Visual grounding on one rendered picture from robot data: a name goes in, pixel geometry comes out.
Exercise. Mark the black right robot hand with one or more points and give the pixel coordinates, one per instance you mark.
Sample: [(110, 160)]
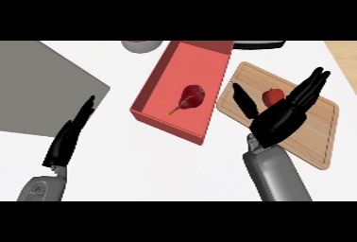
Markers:
[(279, 118)]

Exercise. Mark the small red fruit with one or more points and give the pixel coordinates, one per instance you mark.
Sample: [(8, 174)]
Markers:
[(272, 96)]

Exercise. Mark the grey flat slab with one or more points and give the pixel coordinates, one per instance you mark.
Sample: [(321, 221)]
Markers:
[(39, 91)]

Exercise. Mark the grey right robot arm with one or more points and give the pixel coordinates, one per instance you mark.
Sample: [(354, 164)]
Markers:
[(276, 175)]

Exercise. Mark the dark red pear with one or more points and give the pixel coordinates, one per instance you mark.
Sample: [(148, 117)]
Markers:
[(191, 97)]

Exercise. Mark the grey bowl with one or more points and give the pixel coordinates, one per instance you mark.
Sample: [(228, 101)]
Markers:
[(142, 46)]

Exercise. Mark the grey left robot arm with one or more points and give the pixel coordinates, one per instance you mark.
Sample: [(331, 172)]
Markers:
[(45, 186)]

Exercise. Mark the wooden cutting board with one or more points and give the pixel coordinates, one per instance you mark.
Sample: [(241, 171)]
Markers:
[(304, 132)]

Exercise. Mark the pale wooden board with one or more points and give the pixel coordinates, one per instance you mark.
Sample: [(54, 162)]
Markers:
[(344, 58)]

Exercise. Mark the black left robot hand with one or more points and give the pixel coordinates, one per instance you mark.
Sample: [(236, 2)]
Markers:
[(65, 141)]

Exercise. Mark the red open box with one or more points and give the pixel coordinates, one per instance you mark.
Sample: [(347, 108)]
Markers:
[(183, 91)]

